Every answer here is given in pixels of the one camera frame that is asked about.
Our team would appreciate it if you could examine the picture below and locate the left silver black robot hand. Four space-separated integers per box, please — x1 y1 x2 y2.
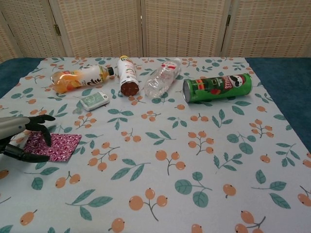
0 115 56 163

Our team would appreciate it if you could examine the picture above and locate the pink patterned packet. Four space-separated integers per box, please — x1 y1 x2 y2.
23 133 83 163

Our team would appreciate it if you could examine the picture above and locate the orange juice bottle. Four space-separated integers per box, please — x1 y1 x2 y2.
50 65 115 94

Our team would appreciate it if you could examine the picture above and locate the green chewing gum box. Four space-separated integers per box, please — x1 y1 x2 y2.
80 90 110 112

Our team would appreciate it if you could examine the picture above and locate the white label yellow cap bottle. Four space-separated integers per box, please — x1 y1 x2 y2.
117 55 141 97

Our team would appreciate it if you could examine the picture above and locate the floral fruit print tablecloth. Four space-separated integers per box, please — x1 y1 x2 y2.
0 57 311 233

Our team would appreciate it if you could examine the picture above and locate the clear water bottle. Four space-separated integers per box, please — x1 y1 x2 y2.
144 58 182 98

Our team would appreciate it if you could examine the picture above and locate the woven bamboo folding screen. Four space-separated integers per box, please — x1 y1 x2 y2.
0 0 311 63

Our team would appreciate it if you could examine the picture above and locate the green Pringles can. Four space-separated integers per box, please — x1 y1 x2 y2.
182 72 253 104

